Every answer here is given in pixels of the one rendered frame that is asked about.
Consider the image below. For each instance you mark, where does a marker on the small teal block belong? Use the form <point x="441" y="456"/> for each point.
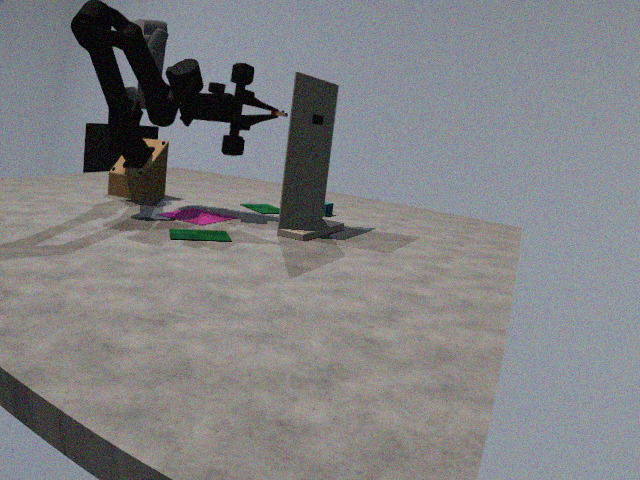
<point x="328" y="209"/>

